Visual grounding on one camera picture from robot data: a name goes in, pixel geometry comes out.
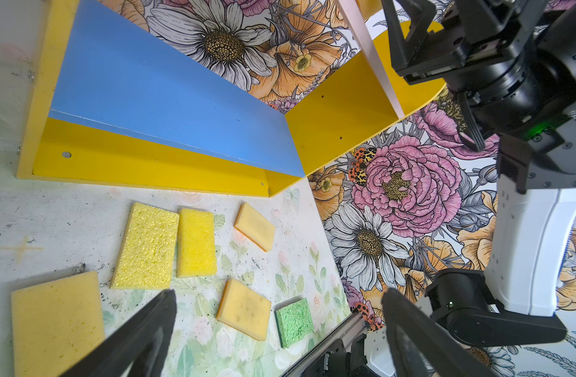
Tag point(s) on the orange-yellow sponge far left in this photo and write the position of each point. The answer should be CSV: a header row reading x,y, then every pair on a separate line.
x,y
56,324

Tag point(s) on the pale yellow textured sponge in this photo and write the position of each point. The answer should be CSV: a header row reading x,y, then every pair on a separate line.
x,y
145,261

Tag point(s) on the aluminium front rail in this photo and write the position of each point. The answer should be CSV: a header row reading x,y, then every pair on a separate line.
x,y
352,349

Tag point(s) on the orange-yellow sponge centre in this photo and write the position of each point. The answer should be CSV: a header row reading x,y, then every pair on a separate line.
x,y
244,310

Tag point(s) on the orange-yellow sponge near shelf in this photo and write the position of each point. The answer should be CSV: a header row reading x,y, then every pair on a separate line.
x,y
255,227

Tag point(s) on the floral table mat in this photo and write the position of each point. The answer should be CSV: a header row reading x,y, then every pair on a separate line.
x,y
275,296

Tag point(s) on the bright yellow small sponge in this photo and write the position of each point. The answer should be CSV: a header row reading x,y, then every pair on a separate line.
x,y
196,252

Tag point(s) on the green sponge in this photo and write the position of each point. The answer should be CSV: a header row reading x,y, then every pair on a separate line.
x,y
294,322

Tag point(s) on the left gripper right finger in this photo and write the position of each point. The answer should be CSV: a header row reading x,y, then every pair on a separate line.
x,y
414,340

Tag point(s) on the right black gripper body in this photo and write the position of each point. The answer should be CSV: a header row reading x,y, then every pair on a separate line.
x,y
511,65

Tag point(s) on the yellow shelf with coloured boards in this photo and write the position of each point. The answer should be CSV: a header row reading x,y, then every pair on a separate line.
x,y
237,97

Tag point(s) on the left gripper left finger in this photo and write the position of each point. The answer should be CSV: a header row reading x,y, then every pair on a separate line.
x,y
139,347

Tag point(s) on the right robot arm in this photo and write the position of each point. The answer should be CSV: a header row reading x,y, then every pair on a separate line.
x,y
513,301

